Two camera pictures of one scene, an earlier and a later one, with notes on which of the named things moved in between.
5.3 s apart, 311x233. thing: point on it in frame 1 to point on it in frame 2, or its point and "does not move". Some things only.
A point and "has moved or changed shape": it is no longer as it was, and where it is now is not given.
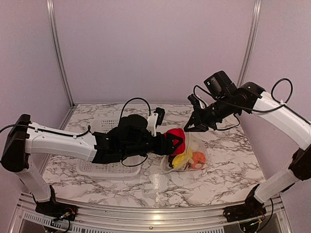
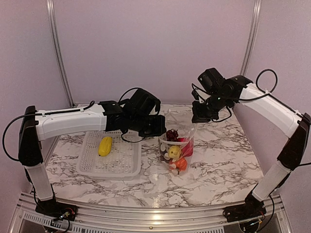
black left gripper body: [158, 148] to [146, 128]
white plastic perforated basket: [128, 168] does not move
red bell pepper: [178, 132] to [187, 145]
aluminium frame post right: [251, 41] does not move
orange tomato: [198, 158] to [181, 164]
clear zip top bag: [194, 158] has moved or changed shape
